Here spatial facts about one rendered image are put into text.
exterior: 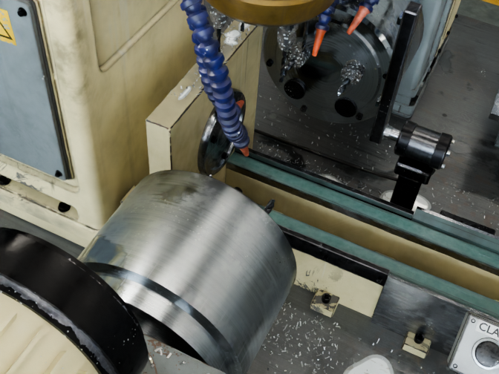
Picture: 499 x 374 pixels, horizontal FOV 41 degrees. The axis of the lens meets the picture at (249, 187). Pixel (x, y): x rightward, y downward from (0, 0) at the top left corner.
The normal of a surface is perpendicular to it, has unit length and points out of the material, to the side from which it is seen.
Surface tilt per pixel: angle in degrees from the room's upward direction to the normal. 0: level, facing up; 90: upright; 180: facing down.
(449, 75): 0
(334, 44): 90
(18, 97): 90
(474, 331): 40
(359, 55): 90
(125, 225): 28
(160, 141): 90
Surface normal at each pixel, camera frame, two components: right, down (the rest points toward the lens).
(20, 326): 0.40, -0.47
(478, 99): 0.06, -0.66
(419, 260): -0.44, 0.66
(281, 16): 0.17, 0.74
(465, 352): -0.23, -0.08
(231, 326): 0.76, -0.09
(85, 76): 0.90, 0.36
